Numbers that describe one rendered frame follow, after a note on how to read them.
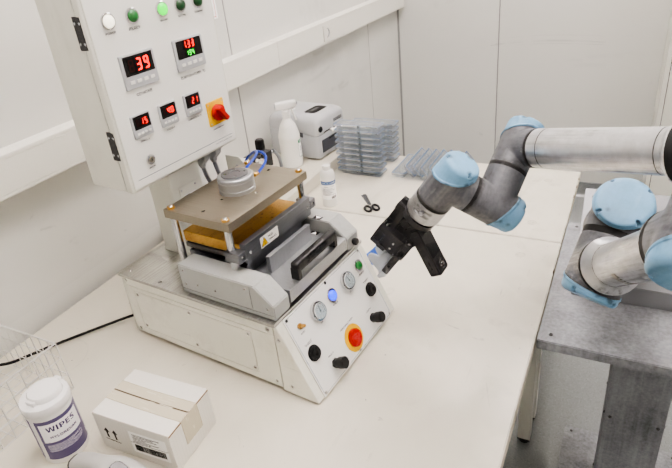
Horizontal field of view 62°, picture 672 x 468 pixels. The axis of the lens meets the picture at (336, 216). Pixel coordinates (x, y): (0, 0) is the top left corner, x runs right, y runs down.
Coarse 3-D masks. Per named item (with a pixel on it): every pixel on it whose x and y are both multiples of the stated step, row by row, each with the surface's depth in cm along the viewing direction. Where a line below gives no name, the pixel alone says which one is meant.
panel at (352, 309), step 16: (352, 256) 130; (336, 272) 125; (352, 272) 129; (368, 272) 133; (320, 288) 120; (336, 288) 124; (352, 288) 127; (304, 304) 115; (336, 304) 122; (352, 304) 126; (368, 304) 130; (384, 304) 135; (288, 320) 111; (304, 320) 114; (336, 320) 121; (352, 320) 125; (368, 320) 129; (304, 336) 113; (320, 336) 117; (336, 336) 120; (368, 336) 128; (304, 352) 113; (336, 352) 119; (352, 352) 123; (320, 368) 115; (336, 368) 118; (320, 384) 114
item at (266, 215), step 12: (276, 204) 129; (288, 204) 128; (264, 216) 124; (192, 228) 123; (204, 228) 122; (240, 228) 120; (252, 228) 120; (192, 240) 122; (204, 240) 120; (216, 240) 118; (240, 240) 116; (216, 252) 119
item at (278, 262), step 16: (288, 240) 121; (304, 240) 126; (272, 256) 116; (288, 256) 121; (320, 256) 121; (336, 256) 125; (272, 272) 117; (288, 272) 117; (304, 272) 116; (320, 272) 120; (288, 288) 112; (304, 288) 116
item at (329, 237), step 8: (328, 232) 122; (320, 240) 119; (328, 240) 121; (336, 240) 124; (312, 248) 117; (320, 248) 118; (304, 256) 114; (312, 256) 116; (296, 264) 112; (304, 264) 114; (296, 272) 113
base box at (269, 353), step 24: (144, 288) 129; (144, 312) 134; (168, 312) 128; (192, 312) 122; (216, 312) 117; (168, 336) 133; (192, 336) 127; (216, 336) 122; (240, 336) 117; (264, 336) 112; (288, 336) 111; (240, 360) 121; (264, 360) 116; (288, 360) 111; (288, 384) 115; (312, 384) 113
